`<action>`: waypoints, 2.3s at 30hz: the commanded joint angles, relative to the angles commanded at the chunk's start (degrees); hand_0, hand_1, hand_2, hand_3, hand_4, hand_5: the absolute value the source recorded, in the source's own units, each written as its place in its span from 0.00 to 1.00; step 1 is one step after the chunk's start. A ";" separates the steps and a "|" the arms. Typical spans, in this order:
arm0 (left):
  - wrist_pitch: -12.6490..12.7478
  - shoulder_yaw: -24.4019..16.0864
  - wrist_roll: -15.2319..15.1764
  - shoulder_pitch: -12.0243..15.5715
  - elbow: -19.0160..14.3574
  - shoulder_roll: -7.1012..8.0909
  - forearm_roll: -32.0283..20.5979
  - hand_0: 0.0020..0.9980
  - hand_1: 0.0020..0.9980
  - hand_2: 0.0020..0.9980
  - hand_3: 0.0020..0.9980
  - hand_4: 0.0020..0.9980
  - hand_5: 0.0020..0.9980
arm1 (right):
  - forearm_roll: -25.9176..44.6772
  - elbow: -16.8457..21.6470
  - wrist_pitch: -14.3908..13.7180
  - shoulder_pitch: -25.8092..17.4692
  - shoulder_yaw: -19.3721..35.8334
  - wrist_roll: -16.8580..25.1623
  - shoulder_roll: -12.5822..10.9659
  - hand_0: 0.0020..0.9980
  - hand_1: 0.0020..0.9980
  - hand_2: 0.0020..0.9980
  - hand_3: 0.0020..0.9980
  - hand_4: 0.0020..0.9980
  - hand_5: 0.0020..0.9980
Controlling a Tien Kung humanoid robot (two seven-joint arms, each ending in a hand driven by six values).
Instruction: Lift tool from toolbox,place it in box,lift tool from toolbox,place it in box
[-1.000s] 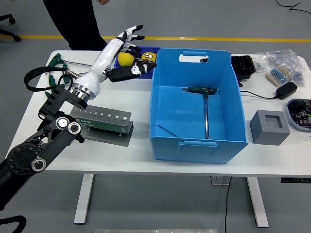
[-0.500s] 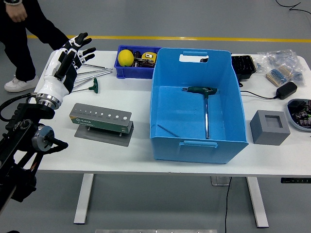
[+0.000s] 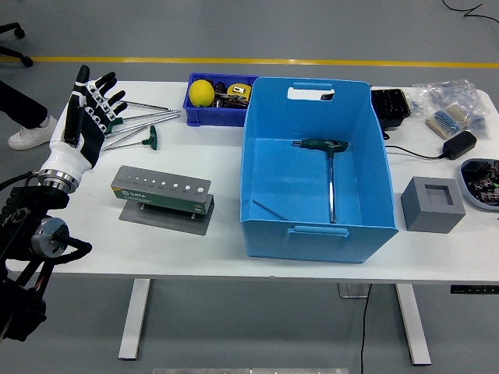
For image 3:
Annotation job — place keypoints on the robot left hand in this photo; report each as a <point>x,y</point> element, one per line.
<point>74,156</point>

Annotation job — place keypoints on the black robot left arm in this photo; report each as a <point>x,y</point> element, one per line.
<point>23,202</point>

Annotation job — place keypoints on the large light blue box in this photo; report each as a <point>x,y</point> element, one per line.
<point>288,175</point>

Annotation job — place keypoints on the person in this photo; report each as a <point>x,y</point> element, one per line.
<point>19,105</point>

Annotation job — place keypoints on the black office chair base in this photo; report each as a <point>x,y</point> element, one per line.
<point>26,61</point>

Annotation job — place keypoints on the yellow ball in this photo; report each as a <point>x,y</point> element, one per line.
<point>202,93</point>

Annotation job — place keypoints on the small dark blue bin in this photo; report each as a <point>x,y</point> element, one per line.
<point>214,116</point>

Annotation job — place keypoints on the dark brown small parts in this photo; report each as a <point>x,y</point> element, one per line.
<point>234,102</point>

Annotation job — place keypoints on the white table leg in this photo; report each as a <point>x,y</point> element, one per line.
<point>413,327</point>
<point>134,319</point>

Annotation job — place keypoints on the yellow tape measure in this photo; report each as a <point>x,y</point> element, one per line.
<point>238,89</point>

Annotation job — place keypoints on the black component tray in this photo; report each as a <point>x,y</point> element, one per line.
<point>390,105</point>

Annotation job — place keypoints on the grey cube with square recess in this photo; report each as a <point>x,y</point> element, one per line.
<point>429,214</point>

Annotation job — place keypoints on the taped resistor strip bundle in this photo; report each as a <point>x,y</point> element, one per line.
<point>444,121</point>

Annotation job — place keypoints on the clear bags of resistors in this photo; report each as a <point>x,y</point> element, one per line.
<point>448,93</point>

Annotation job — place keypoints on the black power adapter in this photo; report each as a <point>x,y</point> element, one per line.
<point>460,145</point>

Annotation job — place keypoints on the grey tray of electronic parts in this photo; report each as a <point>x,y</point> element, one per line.
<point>483,183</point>

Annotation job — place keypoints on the black table control panel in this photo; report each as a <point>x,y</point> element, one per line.
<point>473,290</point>

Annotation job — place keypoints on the grey metal bracket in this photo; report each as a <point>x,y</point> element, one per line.
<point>351,290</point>

